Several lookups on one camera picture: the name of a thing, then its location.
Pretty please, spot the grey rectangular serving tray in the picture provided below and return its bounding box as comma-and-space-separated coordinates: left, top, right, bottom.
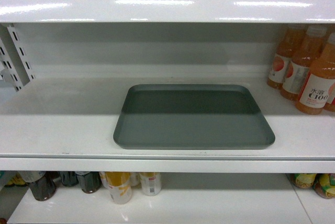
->
113, 84, 275, 150

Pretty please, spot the yellow white drink bottle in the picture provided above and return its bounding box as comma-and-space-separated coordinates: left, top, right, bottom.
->
105, 172, 132, 205

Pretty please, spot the dark tea bottle right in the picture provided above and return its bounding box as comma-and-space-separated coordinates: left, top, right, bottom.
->
75, 171, 102, 194

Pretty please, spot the dark tea bottle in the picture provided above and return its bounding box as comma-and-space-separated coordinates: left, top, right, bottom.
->
75, 171, 102, 194
58, 171, 79, 187
18, 171, 57, 201

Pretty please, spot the dark tea bottle middle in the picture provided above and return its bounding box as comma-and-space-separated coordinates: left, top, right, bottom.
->
58, 171, 79, 187

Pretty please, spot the orange juice bottle back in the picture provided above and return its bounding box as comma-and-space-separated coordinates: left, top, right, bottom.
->
267, 24, 306, 89

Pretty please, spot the orange juice bottle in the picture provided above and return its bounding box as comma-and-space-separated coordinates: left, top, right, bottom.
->
280, 25, 327, 101
267, 24, 306, 89
295, 33, 334, 115

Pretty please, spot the orange juice bottle front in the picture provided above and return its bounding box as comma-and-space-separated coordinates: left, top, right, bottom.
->
295, 33, 334, 115

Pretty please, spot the orange juice bottle middle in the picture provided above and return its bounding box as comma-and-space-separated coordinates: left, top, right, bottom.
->
280, 25, 327, 101

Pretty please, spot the dark tea bottle left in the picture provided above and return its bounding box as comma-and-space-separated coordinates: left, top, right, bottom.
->
18, 171, 57, 201

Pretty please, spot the yellow lid jar left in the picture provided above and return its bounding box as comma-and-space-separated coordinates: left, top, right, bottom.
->
289, 173, 317, 189

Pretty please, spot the yellow lid jar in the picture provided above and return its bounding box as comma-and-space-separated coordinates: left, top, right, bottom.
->
313, 173, 334, 199
289, 173, 317, 189

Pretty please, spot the yellow lid jar right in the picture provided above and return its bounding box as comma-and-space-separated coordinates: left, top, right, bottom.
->
313, 173, 334, 199

